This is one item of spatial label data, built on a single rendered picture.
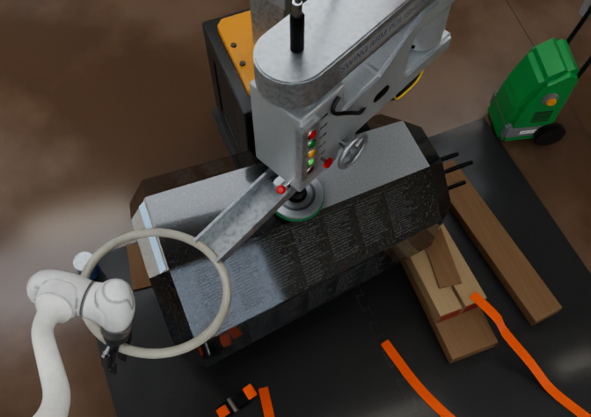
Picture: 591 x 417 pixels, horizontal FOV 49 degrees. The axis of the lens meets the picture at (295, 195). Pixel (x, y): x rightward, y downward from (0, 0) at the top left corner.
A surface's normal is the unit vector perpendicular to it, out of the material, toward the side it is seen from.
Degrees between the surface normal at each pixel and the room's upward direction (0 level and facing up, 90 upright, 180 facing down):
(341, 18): 0
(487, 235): 0
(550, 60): 34
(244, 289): 45
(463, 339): 0
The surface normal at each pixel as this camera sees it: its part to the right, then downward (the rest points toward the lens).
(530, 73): -0.94, -0.04
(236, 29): 0.00, -0.49
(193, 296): 0.29, 0.22
